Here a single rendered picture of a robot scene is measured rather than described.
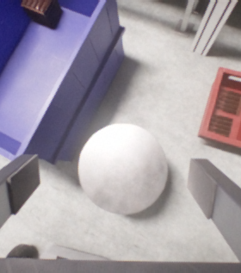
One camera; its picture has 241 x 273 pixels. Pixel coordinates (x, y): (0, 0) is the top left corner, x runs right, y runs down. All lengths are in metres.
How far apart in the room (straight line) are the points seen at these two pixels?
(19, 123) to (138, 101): 0.53
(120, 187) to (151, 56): 0.67
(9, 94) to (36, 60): 0.17
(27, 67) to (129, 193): 0.63
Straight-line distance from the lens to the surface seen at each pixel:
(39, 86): 0.84
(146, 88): 0.98
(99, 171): 0.67
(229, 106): 1.01
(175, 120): 0.94
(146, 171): 0.65
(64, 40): 0.90
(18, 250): 0.99
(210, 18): 0.91
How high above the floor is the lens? 0.90
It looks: 79 degrees down
